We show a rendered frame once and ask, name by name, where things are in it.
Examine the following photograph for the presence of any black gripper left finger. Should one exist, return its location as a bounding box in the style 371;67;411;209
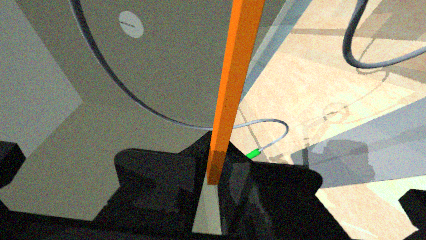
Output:
114;131;212;232

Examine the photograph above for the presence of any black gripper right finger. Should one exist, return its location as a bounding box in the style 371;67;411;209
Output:
217;141;323;236

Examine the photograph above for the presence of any orange bar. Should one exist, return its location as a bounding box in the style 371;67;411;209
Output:
206;0;265;185

